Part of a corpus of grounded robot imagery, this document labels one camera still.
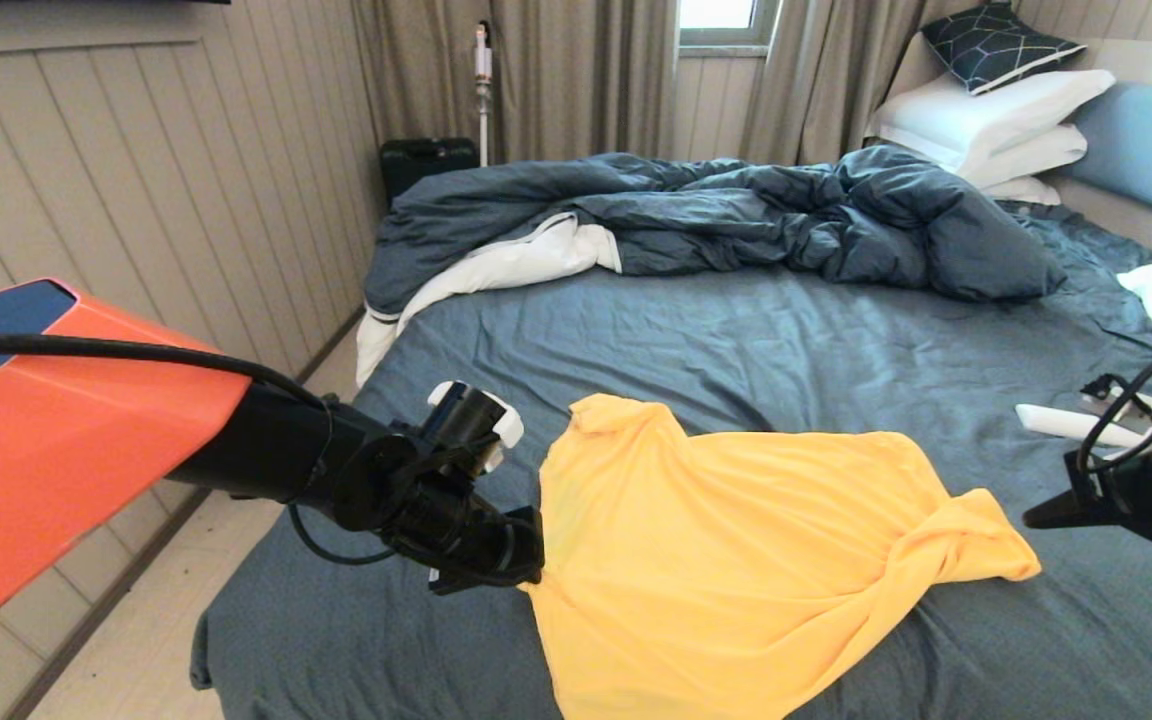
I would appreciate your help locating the bed with blue sheet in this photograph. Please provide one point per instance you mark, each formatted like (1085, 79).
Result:
(736, 330)

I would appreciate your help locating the dark wall television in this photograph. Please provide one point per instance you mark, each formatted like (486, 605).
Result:
(86, 2)

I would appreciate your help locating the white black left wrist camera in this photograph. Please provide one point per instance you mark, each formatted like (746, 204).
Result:
(474, 420)

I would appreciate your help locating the yellow polo shirt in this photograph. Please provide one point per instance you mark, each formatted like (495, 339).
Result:
(716, 560)

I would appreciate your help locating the white stick vacuum cleaner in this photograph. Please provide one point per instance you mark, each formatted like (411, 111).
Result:
(483, 62)

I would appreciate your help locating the grey framed window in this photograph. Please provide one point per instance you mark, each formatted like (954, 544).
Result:
(721, 15)

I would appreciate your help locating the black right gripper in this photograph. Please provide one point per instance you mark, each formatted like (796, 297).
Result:
(1151, 490)

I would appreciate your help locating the beige window curtain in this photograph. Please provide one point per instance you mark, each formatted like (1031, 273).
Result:
(816, 75)
(576, 75)

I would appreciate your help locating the dark blue duvet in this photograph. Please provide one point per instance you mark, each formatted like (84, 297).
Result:
(736, 205)

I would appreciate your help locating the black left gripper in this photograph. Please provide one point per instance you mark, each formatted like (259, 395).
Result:
(436, 515)

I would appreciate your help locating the dark green hard case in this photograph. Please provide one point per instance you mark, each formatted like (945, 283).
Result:
(426, 160)

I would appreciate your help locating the white remote control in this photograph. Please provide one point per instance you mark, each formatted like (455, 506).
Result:
(1051, 420)

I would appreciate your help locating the dark patterned cushion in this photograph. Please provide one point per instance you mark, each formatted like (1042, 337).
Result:
(996, 45)

